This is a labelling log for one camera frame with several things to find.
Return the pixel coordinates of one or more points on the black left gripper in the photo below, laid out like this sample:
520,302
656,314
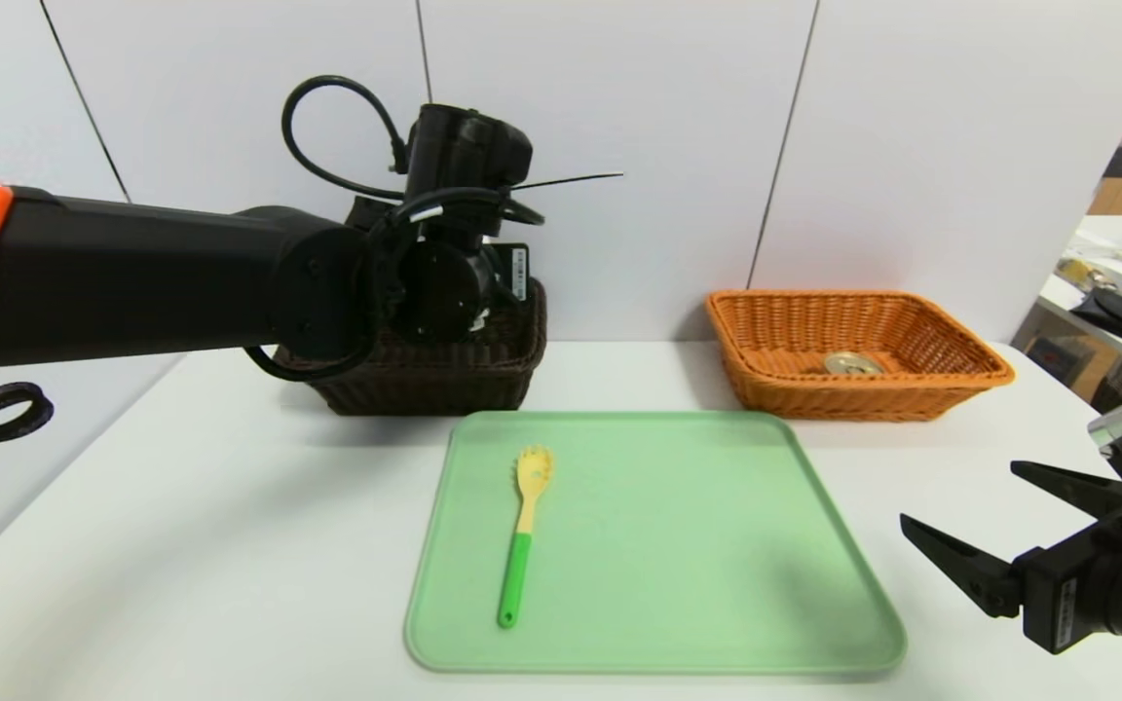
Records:
516,274

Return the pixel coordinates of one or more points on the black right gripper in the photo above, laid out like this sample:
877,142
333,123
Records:
1056,599

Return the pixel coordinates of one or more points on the small tin can pull tab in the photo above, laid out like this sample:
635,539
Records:
853,363

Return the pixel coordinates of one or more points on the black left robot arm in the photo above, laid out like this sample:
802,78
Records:
132,273

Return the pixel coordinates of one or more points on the dark brown wicker basket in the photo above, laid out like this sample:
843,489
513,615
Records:
444,389

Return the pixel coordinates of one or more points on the orange wicker basket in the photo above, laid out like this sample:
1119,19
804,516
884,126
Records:
814,399

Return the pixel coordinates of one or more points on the brown box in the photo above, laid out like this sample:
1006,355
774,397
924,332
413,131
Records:
1087,375

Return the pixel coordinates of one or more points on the white background table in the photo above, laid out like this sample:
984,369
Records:
1106,234

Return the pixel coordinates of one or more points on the light green plastic tray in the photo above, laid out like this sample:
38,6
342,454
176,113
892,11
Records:
668,584

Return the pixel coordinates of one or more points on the small black sign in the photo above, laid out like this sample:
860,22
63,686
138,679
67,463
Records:
1118,164

